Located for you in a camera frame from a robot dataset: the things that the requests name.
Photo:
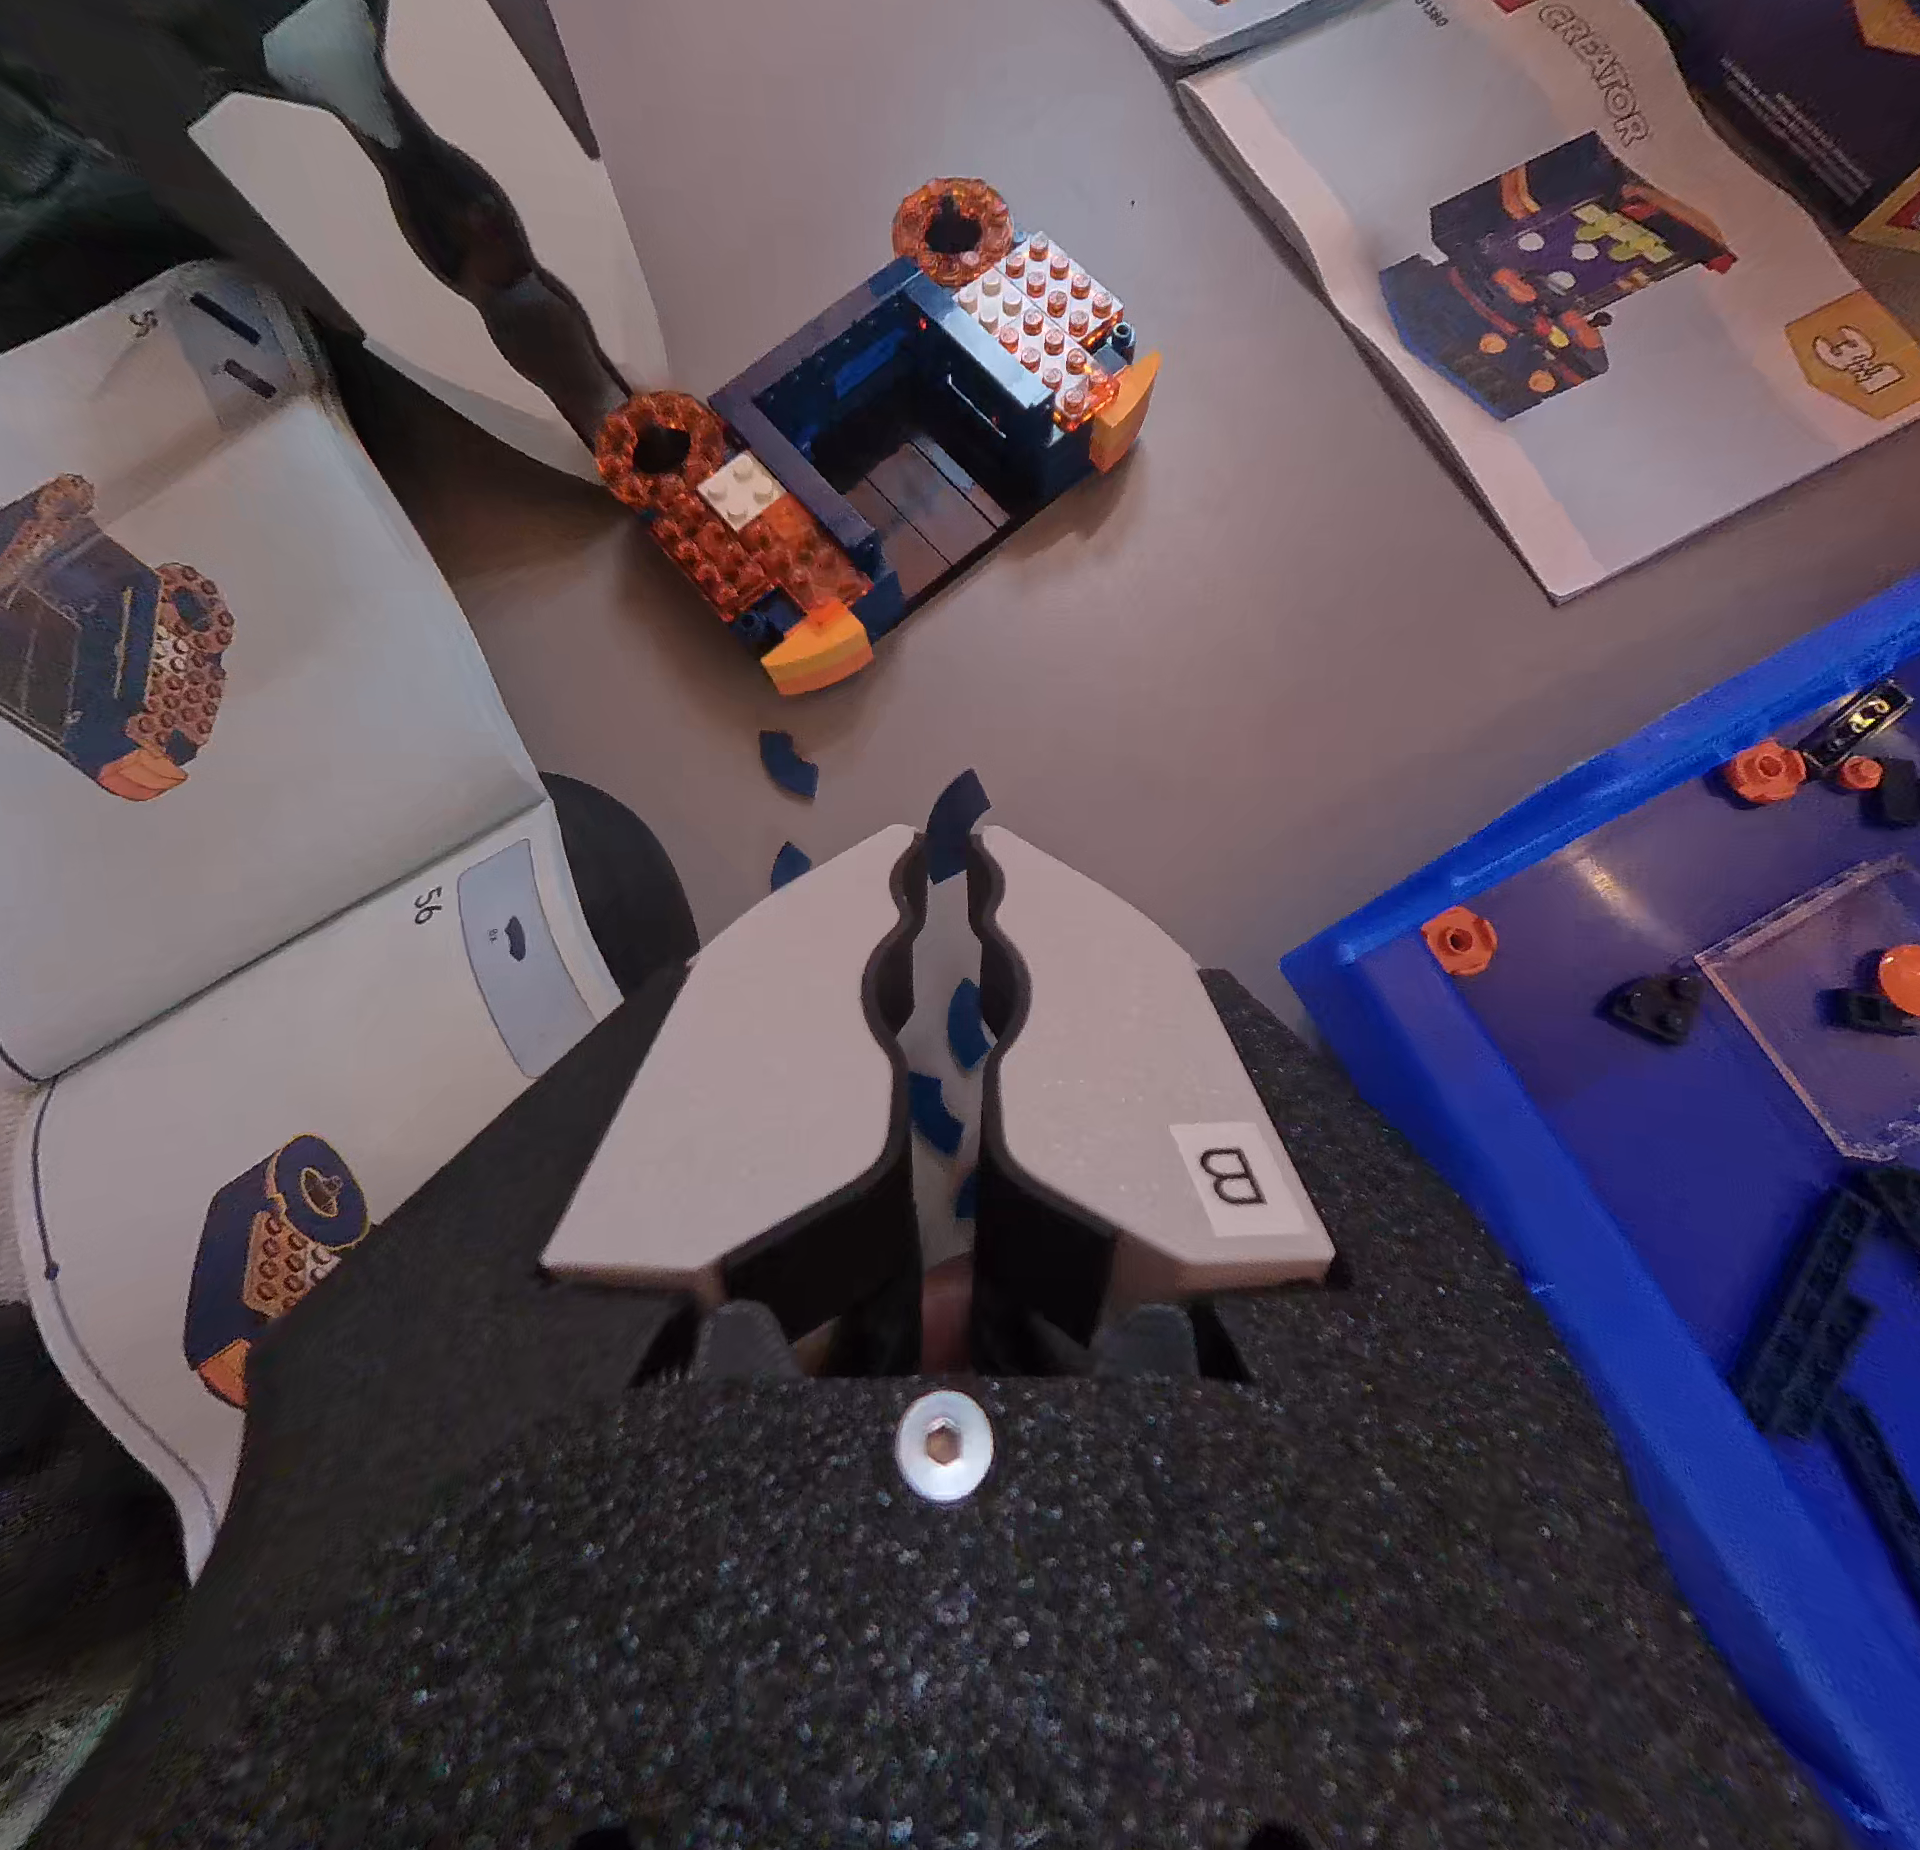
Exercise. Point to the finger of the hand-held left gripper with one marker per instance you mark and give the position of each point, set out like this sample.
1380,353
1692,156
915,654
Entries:
563,245
344,231

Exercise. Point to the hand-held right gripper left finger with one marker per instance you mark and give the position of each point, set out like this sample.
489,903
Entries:
749,1117

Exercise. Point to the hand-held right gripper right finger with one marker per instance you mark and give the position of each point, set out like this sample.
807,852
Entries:
1111,1102

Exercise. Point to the curved dark blue tile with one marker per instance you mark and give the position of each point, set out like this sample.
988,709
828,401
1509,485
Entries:
955,824

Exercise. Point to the cluster of dark blue tiles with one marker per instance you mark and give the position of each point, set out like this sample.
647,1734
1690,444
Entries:
787,767

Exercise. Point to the blue orange brick model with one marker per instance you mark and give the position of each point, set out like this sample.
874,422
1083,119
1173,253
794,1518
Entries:
749,562

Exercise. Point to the assorted loose small bricks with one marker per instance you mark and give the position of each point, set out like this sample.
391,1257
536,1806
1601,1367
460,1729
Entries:
1456,943

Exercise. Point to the large blue plastic bin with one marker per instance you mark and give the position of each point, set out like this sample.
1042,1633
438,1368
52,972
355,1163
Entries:
1499,1133

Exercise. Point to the thick open instruction booklet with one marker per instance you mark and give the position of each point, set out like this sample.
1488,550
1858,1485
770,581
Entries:
226,904

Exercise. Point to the clear plastic plate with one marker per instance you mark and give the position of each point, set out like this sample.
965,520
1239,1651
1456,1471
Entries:
1800,1012

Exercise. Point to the thin booklet purple arcade cover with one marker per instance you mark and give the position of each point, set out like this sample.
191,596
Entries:
1352,231

